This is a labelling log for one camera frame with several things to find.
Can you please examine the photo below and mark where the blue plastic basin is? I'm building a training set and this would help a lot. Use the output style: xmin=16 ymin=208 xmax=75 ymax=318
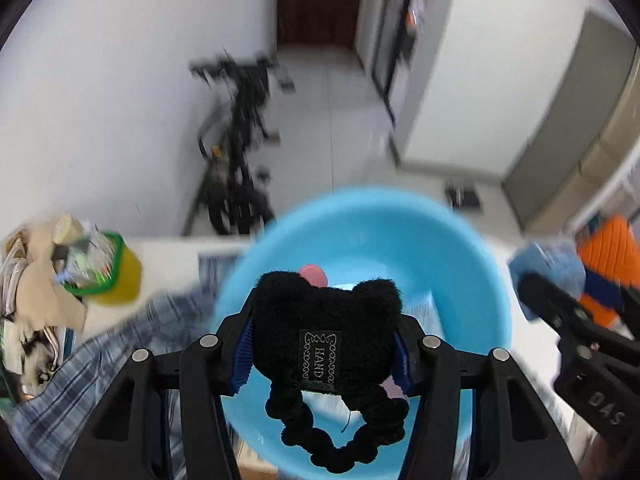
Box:
xmin=212 ymin=186 xmax=512 ymax=480

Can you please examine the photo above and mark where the dark brown door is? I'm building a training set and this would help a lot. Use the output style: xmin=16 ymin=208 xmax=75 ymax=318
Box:
xmin=276 ymin=0 xmax=366 ymax=51

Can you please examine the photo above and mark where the blue plaid cloth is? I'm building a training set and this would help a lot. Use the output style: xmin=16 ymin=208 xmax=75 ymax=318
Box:
xmin=10 ymin=252 xmax=251 ymax=480

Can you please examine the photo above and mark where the black plush headband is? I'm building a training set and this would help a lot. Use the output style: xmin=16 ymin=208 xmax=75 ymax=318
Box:
xmin=248 ymin=270 xmax=408 ymax=475

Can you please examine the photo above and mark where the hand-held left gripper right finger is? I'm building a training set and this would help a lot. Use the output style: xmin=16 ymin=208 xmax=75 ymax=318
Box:
xmin=392 ymin=315 xmax=583 ymax=480

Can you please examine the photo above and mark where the black bicycle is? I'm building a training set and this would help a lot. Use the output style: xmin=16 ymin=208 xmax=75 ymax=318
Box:
xmin=182 ymin=50 xmax=296 ymax=236

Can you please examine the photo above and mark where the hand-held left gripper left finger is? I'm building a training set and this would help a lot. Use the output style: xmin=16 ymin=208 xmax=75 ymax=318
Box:
xmin=59 ymin=305 xmax=261 ymax=480

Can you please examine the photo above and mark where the white medicine box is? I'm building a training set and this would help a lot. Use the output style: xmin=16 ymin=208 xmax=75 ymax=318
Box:
xmin=400 ymin=290 xmax=437 ymax=332

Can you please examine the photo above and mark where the yellow bin green rim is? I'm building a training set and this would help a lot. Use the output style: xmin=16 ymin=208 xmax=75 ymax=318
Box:
xmin=62 ymin=231 xmax=143 ymax=306

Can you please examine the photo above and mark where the black framed sliding door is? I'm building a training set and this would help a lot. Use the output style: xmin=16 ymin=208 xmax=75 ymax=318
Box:
xmin=367 ymin=0 xmax=426 ymax=126

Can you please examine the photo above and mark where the orange chair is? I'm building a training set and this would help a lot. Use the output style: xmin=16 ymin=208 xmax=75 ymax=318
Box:
xmin=575 ymin=214 xmax=640 ymax=331

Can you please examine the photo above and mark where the small blue packet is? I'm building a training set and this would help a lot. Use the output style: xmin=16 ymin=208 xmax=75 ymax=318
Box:
xmin=507 ymin=241 xmax=587 ymax=321

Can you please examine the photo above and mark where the pile of small packets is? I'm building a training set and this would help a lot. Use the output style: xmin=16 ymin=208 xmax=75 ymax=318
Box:
xmin=52 ymin=232 xmax=121 ymax=291

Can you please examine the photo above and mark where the black floor scale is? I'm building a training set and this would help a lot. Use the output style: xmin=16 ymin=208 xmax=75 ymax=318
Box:
xmin=445 ymin=185 xmax=483 ymax=209

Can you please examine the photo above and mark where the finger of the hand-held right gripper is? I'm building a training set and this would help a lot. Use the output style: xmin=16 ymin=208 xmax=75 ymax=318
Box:
xmin=580 ymin=267 xmax=640 ymax=348
xmin=517 ymin=272 xmax=601 ymax=348

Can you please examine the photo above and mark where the gold refrigerator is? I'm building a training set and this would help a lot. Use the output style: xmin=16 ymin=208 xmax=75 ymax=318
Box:
xmin=502 ymin=7 xmax=640 ymax=233

